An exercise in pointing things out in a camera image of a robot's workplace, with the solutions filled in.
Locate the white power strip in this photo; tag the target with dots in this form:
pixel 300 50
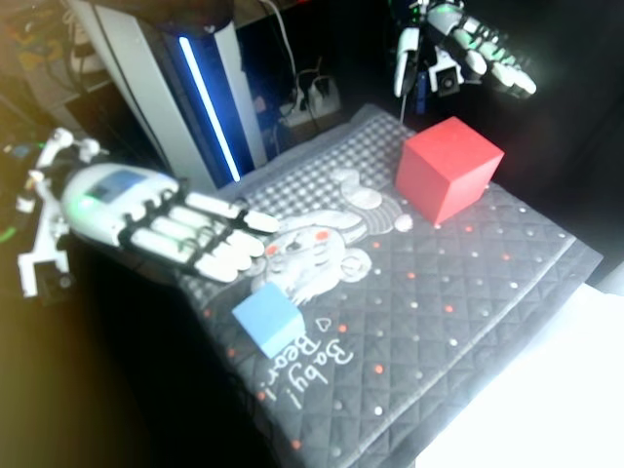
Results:
pixel 317 97

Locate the white tower with blue light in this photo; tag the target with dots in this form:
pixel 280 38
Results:
pixel 146 73

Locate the red cube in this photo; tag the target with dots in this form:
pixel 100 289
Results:
pixel 446 170

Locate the grey bear print quilt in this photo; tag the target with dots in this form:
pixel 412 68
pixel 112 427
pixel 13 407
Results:
pixel 414 317

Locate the small blue cube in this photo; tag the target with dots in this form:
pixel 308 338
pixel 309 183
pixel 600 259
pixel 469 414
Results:
pixel 268 319

